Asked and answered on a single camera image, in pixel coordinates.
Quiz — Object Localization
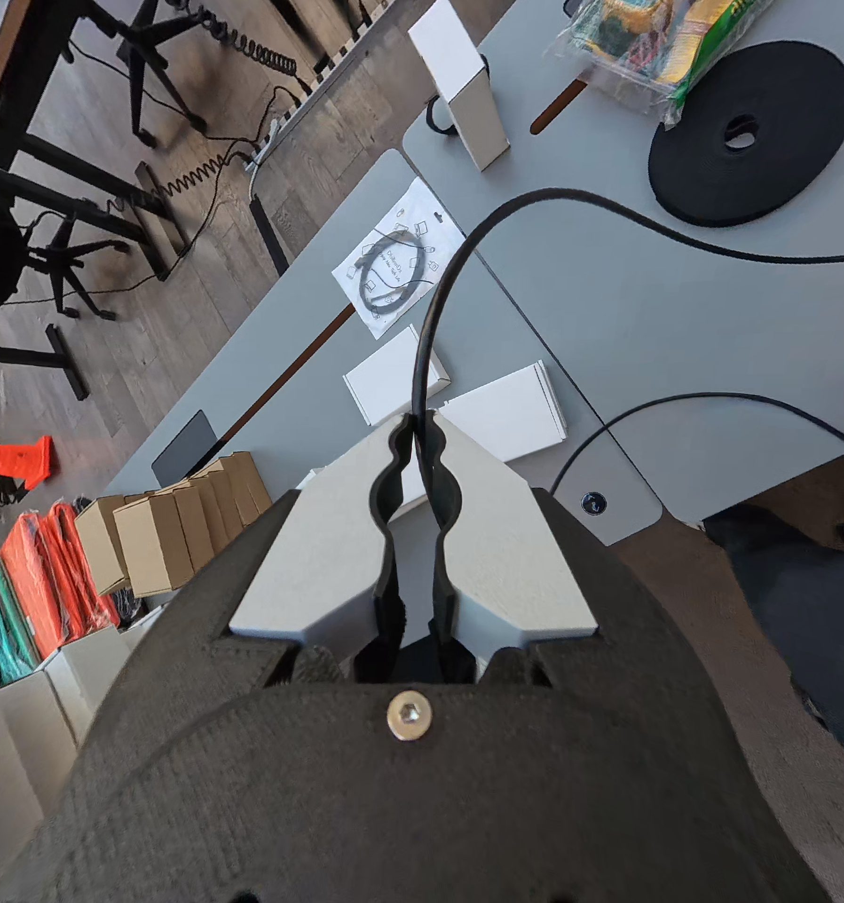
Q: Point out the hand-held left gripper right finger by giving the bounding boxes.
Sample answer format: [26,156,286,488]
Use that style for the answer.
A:
[420,410,599,684]

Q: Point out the black ethernet cable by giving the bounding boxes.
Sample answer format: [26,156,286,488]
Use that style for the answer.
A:
[411,187,844,523]

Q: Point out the black chair base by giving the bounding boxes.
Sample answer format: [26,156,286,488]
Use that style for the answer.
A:
[115,0,210,151]

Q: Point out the clear snack bag green edge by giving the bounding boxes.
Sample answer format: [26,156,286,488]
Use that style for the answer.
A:
[545,0,775,131]

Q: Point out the dark grey tablet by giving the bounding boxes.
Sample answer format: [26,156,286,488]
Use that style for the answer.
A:
[151,411,220,489]

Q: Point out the stack of flat white boxes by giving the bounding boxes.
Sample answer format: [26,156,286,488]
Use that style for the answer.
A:
[444,360,568,459]

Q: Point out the row of brown cardboard boxes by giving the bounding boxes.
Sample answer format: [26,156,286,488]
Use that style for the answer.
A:
[75,451,275,599]

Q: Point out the person's dark trousers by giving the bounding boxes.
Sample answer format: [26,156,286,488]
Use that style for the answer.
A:
[704,451,844,752]

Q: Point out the black strap loop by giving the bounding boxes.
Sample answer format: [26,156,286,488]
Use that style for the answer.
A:
[425,67,489,135]

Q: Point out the flat white cardboard box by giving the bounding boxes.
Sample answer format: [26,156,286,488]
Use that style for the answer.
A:
[343,325,452,428]

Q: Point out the paper sheet with cable picture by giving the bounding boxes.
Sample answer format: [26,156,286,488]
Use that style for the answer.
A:
[332,176,466,341]

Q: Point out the black desk foot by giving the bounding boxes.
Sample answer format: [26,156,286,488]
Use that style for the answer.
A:
[0,323,91,403]

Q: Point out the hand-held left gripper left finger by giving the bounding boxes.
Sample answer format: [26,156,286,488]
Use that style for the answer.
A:
[228,415,418,665]

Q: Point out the black velcro tape roll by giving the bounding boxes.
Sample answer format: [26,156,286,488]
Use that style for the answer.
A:
[649,41,844,228]

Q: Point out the white cardboard bins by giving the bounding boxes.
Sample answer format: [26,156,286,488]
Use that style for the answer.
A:
[0,624,135,890]

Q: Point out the orange traffic cone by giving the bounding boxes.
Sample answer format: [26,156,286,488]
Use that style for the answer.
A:
[0,435,55,492]

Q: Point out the upright white cardboard box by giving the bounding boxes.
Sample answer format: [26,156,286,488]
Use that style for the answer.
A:
[408,0,511,172]

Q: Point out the orange cable packs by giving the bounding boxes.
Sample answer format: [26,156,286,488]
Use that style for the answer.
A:
[0,501,121,658]

